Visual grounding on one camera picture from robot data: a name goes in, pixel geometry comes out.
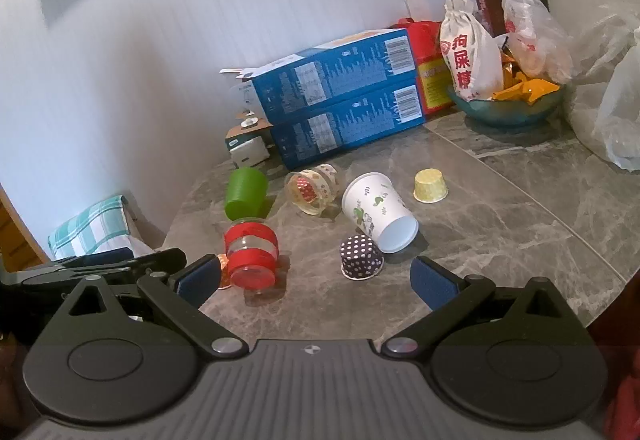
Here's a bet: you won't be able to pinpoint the orange paper baking cup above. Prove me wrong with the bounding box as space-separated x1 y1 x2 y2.
216 254 234 291

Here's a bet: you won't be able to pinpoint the clear plastic bag red print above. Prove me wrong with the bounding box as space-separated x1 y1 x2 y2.
501 0 574 84

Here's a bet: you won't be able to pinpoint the large white plastic bag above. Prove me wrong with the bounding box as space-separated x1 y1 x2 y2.
567 2 640 172

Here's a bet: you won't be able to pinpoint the white cloth drawstring bag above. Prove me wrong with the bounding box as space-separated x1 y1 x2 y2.
439 0 505 102

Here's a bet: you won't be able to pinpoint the red cloth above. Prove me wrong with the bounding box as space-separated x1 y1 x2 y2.
599 345 640 440

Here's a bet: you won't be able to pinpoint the red striped clear cup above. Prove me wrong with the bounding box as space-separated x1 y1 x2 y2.
223 218 278 291

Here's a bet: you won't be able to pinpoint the blue cardboard box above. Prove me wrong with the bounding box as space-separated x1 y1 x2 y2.
270 80 427 171
221 29 419 119

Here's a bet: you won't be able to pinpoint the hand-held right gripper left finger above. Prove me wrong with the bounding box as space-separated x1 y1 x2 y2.
50 254 249 361

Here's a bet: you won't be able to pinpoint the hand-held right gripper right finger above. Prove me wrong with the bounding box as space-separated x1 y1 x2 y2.
381 256 583 360

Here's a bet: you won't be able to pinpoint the yellow paper baking cup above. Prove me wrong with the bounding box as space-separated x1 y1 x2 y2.
413 168 449 204

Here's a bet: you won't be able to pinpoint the clear cup red dot pattern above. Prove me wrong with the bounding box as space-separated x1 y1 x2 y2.
284 163 343 217

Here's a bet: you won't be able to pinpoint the green plastic cup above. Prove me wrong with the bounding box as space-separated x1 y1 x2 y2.
224 167 269 221

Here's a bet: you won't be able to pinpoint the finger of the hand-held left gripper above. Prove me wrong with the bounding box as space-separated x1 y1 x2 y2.
7 268 151 295
50 247 187 275

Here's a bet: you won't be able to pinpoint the small white green box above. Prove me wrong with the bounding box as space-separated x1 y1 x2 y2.
225 116 274 167

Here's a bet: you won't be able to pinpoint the teal plaid cushion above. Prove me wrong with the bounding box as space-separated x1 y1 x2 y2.
47 195 157 264

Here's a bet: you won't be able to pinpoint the yellow red box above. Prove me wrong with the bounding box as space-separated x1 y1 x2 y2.
417 57 459 116

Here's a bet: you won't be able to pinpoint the teal glass bowl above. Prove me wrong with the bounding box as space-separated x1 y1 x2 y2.
446 82 569 129

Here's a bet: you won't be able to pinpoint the orange snack wrappers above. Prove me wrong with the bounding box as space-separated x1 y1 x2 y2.
492 47 561 104

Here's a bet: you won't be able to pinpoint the white paper cup green print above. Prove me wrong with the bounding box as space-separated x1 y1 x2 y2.
341 172 419 254

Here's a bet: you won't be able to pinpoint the dark polka dot paper cup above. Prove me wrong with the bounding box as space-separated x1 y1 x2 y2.
340 235 385 281

